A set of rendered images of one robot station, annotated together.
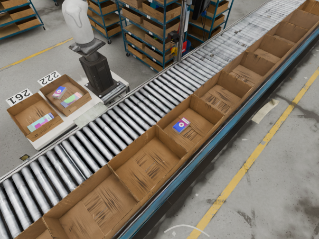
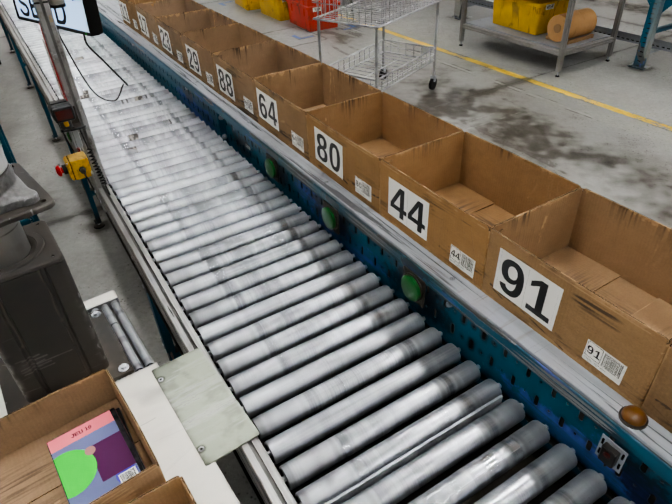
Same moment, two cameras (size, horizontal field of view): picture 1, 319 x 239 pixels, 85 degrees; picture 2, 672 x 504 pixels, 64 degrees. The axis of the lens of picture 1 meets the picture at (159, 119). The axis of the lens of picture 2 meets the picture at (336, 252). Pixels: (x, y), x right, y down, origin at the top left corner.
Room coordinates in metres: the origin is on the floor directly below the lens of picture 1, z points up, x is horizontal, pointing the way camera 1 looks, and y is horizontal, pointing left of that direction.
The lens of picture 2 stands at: (0.44, 1.28, 1.69)
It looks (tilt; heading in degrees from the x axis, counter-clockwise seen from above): 36 degrees down; 284
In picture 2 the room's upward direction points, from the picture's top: 3 degrees counter-clockwise
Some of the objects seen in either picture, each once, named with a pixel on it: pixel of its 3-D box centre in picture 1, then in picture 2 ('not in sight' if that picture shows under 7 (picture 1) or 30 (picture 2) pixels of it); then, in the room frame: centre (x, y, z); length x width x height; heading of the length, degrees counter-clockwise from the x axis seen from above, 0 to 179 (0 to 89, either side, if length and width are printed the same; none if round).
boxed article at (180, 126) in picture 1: (181, 125); not in sight; (0.71, -0.17, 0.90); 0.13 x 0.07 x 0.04; 135
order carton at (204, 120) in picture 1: (188, 125); (380, 147); (0.67, -0.21, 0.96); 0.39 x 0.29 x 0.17; 135
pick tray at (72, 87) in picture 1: (66, 94); (34, 483); (1.13, 0.88, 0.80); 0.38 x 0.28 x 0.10; 50
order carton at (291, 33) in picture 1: (283, 39); (198, 37); (1.76, -1.32, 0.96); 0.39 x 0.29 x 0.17; 134
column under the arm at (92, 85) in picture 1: (98, 72); (36, 312); (1.30, 0.58, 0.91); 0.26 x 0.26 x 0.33; 48
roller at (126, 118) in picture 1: (131, 123); (286, 300); (0.85, 0.25, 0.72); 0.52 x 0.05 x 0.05; 45
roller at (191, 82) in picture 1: (188, 79); (188, 184); (1.40, -0.30, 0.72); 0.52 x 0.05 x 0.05; 45
